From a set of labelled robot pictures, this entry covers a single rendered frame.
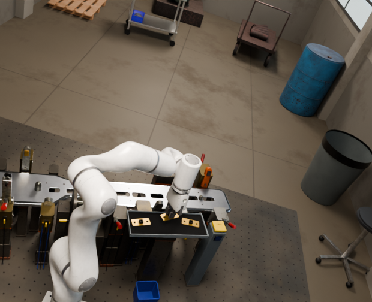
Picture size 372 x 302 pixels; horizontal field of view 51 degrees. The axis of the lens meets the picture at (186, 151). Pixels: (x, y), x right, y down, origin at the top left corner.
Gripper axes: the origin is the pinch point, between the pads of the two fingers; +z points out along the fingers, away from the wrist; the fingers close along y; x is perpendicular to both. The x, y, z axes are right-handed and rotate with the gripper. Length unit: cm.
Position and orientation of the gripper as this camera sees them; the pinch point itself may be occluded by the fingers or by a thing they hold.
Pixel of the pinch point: (171, 212)
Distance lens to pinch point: 178.8
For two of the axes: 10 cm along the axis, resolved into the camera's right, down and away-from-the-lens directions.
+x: -8.1, 1.2, -5.7
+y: -5.1, -6.3, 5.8
